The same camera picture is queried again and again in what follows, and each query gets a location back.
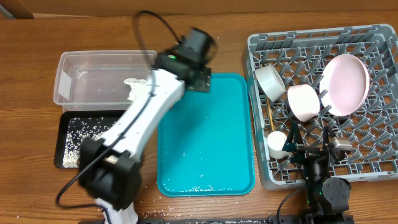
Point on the small pink bowl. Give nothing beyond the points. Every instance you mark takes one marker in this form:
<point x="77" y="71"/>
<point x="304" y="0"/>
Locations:
<point x="303" y="101"/>

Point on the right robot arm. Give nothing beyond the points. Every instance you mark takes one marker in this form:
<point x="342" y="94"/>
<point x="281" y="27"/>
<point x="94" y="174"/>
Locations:
<point x="327" y="196"/>

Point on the grey dishwasher rack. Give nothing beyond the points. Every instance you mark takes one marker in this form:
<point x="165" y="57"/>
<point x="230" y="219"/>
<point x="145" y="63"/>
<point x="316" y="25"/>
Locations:
<point x="300" y="57"/>

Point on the clear plastic bin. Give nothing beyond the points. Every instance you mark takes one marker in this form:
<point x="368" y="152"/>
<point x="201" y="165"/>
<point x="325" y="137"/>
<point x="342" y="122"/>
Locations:
<point x="94" y="79"/>

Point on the spilled rice pile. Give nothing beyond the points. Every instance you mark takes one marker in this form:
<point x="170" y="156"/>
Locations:
<point x="78" y="130"/>

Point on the large pink plate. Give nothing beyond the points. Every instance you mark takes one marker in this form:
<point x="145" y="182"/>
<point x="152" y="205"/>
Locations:
<point x="346" y="82"/>

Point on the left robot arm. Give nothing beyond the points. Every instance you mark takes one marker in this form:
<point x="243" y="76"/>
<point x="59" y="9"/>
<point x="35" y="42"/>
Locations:
<point x="110" y="166"/>

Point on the teal plastic tray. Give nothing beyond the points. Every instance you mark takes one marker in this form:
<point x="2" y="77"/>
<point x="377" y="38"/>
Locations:
<point x="204" y="142"/>

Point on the white cup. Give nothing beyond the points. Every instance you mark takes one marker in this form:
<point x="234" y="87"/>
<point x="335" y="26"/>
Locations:
<point x="275" y="142"/>

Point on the black plastic bin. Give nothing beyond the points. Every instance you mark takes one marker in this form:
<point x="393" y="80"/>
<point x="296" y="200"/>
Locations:
<point x="64" y="120"/>

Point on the white napkin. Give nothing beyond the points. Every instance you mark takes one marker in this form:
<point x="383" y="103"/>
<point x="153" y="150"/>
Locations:
<point x="138" y="88"/>

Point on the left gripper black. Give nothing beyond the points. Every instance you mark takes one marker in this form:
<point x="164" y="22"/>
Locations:
<point x="202" y="78"/>

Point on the grey bowl with rice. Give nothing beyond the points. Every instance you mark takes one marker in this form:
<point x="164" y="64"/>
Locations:
<point x="270" y="81"/>

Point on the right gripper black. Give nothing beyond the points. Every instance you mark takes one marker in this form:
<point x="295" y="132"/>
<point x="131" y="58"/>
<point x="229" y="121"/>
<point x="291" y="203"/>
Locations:
<point x="293" y="142"/>

